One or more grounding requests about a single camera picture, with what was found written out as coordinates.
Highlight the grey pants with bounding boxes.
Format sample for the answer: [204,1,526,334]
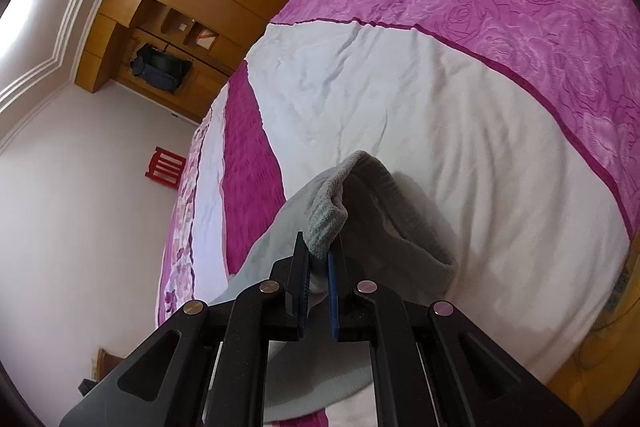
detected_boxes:
[205,151,458,425]

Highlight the pink and white bedspread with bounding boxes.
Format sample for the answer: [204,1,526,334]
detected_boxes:
[157,0,640,427]

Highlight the red chair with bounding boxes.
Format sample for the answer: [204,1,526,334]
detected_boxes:
[145,146,187,184]

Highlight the wooden nightstand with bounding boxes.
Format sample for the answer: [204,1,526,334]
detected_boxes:
[95,347,123,383]

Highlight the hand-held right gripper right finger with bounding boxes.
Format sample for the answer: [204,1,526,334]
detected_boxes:
[326,234,583,427]

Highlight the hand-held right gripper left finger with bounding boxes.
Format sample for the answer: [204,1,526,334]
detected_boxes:
[60,232,311,427]

